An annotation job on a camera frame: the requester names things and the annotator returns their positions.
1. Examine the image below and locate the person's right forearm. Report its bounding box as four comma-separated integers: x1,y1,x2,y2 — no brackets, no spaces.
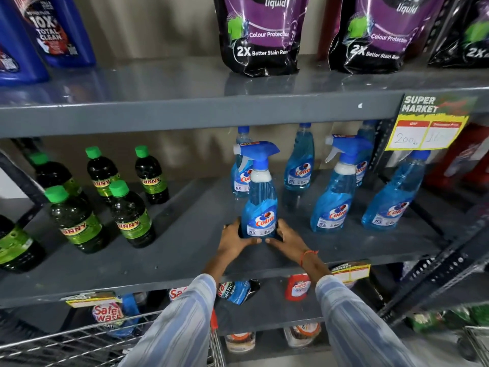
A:
302,259,417,367

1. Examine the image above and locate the person's left forearm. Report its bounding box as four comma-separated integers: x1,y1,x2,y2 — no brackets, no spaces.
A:
118,255,234,367

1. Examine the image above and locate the person's right hand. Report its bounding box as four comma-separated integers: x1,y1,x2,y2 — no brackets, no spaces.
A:
265,219,312,266

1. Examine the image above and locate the blue Colin spray bottle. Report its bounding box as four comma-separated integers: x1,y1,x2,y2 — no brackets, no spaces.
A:
233,140,281,240

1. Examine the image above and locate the blue jug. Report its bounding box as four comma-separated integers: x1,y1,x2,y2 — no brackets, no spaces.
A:
11,0,97,68
0,0,49,87

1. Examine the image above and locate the large yellow green price tag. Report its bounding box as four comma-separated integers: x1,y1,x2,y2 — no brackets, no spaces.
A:
385,93,478,151

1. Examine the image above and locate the grey metal shelf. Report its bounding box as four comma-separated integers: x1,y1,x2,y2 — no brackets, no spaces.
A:
0,0,489,367

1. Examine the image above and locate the row of dark bottles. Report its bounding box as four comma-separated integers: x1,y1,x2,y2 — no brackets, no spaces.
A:
0,145,171,274

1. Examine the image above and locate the silver wire basket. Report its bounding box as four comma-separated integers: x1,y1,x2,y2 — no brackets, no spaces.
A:
463,324,489,367

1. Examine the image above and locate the purple black pouch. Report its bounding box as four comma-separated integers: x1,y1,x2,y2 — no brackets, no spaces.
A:
427,0,489,69
212,0,311,77
328,0,448,75

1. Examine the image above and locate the person's left hand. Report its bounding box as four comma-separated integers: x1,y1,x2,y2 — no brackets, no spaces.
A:
216,219,263,264

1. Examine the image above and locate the row of blue spray bottles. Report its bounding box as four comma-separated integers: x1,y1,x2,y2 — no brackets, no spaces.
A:
230,120,431,233

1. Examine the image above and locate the green packet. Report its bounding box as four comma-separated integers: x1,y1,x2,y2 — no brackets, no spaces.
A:
404,307,465,334
468,303,489,327

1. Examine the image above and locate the white orange packet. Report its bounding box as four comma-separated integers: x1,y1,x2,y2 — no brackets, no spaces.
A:
283,323,322,348
224,332,257,353

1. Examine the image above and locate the silver wire shopping cart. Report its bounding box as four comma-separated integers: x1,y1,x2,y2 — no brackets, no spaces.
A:
0,309,226,367

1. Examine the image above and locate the red bottle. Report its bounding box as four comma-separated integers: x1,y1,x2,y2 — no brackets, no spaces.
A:
424,124,489,187
463,154,489,192

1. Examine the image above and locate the small red pouch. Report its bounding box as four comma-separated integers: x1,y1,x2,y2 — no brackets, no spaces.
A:
284,274,312,302

